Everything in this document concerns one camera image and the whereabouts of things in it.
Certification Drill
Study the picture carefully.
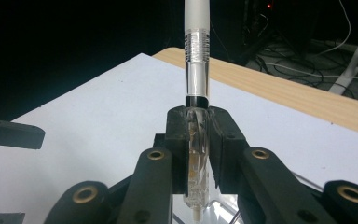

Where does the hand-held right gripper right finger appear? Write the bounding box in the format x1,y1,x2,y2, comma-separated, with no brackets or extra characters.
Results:
208,105,252,194

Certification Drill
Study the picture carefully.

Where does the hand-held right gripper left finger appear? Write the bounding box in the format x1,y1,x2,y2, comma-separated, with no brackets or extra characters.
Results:
153,105,190,194

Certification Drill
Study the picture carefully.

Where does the white clear pen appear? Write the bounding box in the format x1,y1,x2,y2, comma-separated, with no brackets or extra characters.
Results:
183,0,212,223

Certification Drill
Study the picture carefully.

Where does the clear plastic organizer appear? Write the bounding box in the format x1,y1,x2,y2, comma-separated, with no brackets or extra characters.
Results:
171,170,324,224

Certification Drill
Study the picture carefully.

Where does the wooden table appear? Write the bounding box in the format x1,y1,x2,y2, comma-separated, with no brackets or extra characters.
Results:
151,47,358,139

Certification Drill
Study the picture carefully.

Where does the black computer tower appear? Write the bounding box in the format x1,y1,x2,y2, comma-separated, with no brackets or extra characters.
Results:
241,0,282,64

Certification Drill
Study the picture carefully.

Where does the tangle of black floor cables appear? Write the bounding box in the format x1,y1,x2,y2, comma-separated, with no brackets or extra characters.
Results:
255,34,358,101

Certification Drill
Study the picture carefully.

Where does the white floor cable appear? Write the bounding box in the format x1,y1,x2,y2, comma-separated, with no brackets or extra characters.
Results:
265,61,358,88

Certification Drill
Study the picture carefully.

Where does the white metal desk frame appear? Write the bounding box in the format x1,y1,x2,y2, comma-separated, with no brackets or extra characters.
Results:
327,11,358,96

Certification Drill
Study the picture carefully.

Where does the thin white hanging cable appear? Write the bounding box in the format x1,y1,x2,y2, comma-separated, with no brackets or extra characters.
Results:
316,0,352,57

